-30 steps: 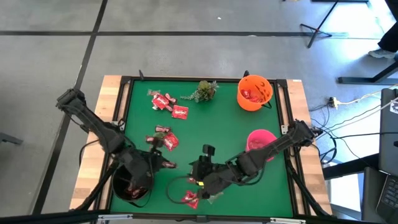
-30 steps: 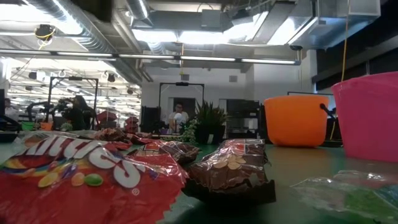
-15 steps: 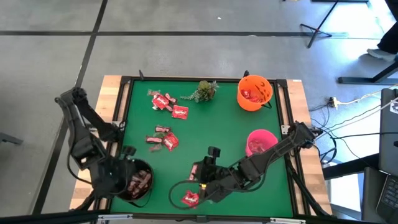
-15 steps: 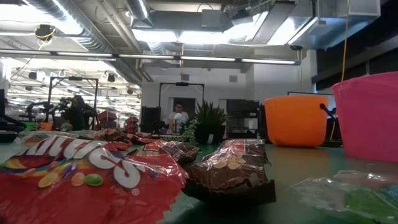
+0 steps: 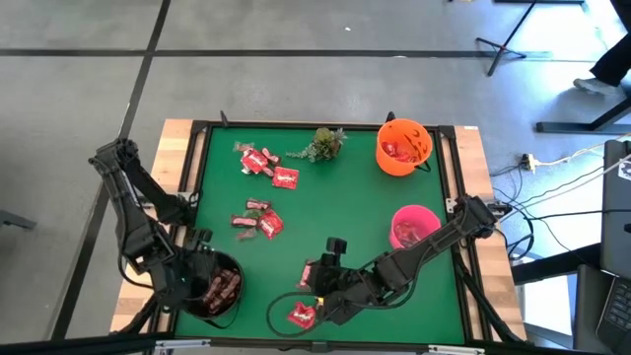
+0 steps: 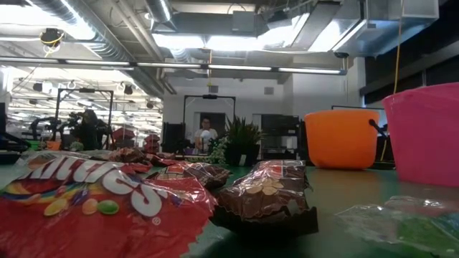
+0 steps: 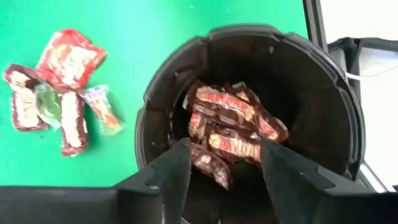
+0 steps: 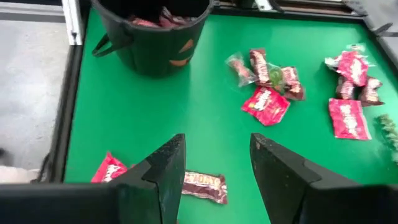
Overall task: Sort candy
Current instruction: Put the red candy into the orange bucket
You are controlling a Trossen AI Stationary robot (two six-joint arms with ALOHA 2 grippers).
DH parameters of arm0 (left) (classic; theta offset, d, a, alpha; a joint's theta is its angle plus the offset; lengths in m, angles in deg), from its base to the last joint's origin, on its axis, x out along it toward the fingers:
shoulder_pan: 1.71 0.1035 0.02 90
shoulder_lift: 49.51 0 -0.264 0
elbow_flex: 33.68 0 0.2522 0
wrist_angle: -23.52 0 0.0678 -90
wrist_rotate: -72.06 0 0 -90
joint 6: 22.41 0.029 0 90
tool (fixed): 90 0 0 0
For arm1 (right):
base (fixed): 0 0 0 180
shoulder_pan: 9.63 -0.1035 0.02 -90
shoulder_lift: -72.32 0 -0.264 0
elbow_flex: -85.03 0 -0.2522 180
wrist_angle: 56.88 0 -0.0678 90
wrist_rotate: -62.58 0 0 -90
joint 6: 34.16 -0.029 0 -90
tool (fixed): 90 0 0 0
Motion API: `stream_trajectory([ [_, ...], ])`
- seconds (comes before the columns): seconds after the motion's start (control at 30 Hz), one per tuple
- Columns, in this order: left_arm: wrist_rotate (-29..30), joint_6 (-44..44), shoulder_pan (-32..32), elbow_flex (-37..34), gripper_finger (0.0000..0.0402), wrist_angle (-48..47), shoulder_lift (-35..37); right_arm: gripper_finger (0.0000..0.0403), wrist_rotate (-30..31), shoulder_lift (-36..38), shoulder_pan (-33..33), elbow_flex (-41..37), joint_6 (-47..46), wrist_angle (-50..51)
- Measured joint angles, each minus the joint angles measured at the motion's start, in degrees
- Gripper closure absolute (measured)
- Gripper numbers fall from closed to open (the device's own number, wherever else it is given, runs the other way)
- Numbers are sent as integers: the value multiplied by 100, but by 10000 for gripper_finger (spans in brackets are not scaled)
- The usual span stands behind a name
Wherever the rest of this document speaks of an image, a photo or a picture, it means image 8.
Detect candies inside bucket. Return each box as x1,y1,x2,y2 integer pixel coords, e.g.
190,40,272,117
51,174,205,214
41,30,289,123
159,6,194,28

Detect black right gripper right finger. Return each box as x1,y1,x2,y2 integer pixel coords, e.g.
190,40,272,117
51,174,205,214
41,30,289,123
249,132,398,224

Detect person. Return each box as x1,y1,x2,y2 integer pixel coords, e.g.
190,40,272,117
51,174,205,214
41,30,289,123
0,147,42,185

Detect small potted artificial plant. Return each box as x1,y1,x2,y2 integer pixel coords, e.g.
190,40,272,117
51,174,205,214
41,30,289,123
374,113,398,164

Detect green table mat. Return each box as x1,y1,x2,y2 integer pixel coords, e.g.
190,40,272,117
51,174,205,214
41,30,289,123
63,9,398,224

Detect black pumpkin face bucket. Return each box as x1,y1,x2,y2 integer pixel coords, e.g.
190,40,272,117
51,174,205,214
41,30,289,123
90,0,216,78

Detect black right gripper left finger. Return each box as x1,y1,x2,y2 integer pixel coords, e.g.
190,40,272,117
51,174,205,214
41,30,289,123
0,133,187,224

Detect white frame corner bracket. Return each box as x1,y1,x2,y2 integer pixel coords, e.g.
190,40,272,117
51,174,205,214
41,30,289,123
61,0,83,46

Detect red clear wrapped candy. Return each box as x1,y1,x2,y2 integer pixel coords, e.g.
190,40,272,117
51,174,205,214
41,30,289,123
224,52,257,88

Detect clear wrapped hard candy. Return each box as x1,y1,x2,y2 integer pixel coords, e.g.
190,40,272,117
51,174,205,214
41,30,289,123
345,42,367,53

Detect green clear wrapped candy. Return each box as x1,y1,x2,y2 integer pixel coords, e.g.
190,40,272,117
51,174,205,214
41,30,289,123
266,63,286,93

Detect red Skittles pack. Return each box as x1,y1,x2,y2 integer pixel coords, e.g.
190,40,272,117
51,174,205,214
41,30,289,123
241,85,291,127
90,151,129,184
328,98,373,141
324,50,371,88

